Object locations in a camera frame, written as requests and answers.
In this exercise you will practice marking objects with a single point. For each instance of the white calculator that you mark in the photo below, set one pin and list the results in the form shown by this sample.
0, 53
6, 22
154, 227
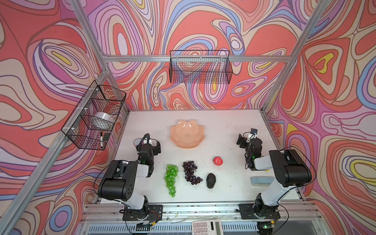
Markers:
207, 227

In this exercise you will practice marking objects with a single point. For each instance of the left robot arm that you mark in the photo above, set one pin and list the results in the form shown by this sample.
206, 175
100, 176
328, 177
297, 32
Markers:
119, 180

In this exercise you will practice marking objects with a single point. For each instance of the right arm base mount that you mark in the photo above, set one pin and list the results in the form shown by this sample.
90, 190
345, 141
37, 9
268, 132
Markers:
250, 211

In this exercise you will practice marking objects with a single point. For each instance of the silver tape roll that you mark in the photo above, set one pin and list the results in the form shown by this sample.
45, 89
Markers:
104, 116

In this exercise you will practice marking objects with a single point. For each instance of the peach scalloped fruit bowl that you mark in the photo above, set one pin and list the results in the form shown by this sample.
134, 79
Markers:
187, 134

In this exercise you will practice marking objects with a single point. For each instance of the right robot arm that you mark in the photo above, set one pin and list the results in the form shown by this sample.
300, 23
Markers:
289, 169

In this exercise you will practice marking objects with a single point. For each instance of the black wire basket back wall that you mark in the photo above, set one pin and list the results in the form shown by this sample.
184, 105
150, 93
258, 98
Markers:
200, 66

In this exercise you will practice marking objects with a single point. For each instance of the black wire basket left wall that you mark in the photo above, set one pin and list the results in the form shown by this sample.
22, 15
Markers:
83, 128

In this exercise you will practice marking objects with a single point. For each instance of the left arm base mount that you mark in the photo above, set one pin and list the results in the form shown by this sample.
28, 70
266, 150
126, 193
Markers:
149, 213

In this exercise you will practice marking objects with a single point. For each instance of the green fake grape bunch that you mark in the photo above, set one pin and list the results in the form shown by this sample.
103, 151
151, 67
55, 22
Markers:
170, 178

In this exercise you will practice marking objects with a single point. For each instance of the black marker in basket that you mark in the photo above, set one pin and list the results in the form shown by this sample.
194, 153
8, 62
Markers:
101, 140

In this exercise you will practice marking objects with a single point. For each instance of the red fake apple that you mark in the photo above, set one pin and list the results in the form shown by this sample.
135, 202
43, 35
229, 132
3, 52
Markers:
218, 161

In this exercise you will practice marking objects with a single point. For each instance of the black wire basket wall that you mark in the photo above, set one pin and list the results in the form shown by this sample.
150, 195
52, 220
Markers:
200, 66
83, 128

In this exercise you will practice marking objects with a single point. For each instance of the dark fake avocado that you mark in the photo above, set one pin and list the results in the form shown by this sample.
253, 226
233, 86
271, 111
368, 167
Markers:
211, 180

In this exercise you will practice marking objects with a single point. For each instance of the purple fake grape bunch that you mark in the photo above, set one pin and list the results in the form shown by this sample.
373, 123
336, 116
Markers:
190, 169

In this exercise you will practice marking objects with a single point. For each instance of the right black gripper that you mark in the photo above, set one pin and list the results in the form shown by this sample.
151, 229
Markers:
243, 141

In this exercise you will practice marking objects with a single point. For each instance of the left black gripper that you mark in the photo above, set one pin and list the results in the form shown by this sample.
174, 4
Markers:
155, 149

